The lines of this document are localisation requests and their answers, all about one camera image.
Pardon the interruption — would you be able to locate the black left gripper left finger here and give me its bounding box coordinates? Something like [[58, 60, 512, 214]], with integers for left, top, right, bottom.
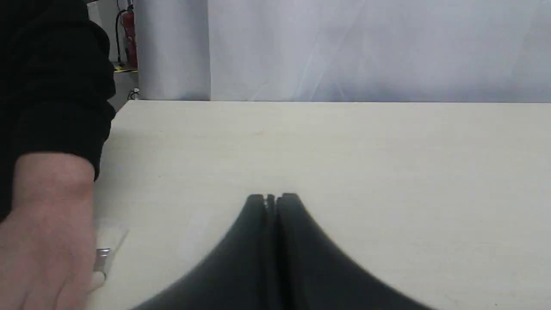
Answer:
[[136, 194, 269, 310]]

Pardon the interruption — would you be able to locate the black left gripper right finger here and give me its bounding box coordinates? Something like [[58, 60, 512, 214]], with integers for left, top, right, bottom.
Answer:
[[275, 193, 427, 310]]

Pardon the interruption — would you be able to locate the black sleeved forearm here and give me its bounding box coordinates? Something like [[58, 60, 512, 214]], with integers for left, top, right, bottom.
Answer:
[[0, 0, 116, 219]]

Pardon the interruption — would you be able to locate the bare human hand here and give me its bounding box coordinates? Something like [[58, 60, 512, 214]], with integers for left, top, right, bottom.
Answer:
[[0, 153, 96, 310]]

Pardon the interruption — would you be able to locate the clear plastic box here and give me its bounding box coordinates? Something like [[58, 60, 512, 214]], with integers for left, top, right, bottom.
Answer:
[[94, 218, 129, 277]]

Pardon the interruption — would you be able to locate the white backdrop curtain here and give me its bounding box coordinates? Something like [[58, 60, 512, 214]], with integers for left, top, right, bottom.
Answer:
[[134, 0, 551, 102]]

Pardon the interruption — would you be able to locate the red fire extinguisher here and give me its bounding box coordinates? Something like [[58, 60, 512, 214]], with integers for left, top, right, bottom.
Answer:
[[115, 0, 138, 72]]

